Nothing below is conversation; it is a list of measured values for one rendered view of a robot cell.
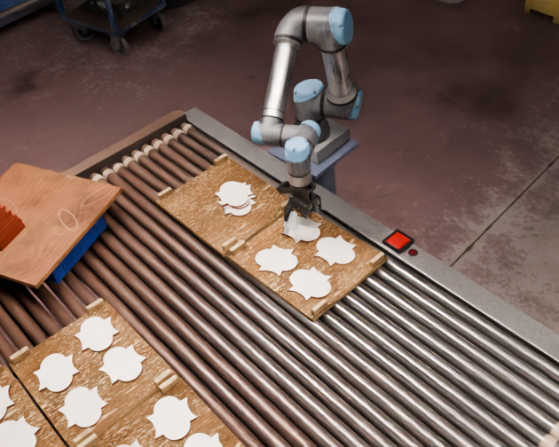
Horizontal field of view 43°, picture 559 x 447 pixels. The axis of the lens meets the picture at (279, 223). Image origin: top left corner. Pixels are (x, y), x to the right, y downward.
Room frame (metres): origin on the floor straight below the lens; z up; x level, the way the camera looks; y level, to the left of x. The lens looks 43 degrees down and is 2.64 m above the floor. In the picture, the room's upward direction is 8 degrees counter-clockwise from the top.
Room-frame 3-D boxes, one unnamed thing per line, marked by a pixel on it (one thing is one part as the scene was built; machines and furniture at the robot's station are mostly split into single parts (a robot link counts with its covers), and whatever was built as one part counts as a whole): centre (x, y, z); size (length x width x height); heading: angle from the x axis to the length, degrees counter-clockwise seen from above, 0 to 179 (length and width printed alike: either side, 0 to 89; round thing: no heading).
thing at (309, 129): (1.85, -0.11, 1.27); 0.11 x 0.11 x 0.08; 67
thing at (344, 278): (1.64, -0.07, 0.93); 0.41 x 0.35 x 0.02; 38
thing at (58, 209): (1.92, 0.89, 1.03); 0.50 x 0.50 x 0.02; 60
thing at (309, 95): (2.31, -0.19, 1.10); 0.13 x 0.12 x 0.14; 67
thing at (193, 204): (1.98, 0.19, 0.93); 0.41 x 0.35 x 0.02; 36
